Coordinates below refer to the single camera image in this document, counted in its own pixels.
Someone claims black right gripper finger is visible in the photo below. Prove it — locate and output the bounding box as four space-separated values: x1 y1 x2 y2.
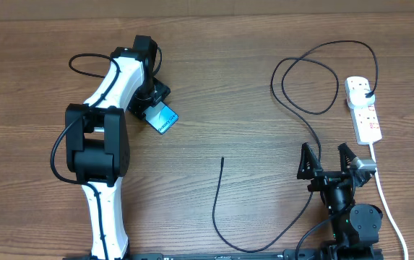
297 142 323 180
338 143 357 173

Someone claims white charger plug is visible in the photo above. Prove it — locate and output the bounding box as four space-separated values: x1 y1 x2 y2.
347 89 376 109

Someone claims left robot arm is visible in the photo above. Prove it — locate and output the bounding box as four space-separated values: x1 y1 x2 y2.
59 35 178 259

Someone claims white power strip cord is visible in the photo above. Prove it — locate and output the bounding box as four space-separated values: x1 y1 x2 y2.
368 142 410 260

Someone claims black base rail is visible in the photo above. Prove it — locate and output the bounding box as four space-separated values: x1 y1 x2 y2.
63 249 384 260

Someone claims white power strip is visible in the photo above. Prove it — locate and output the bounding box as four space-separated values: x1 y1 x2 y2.
345 76 382 145

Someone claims blue Galaxy smartphone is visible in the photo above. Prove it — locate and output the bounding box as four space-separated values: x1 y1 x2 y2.
145 102 178 134

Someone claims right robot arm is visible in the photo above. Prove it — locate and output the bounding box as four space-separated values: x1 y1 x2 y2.
293 143 383 260

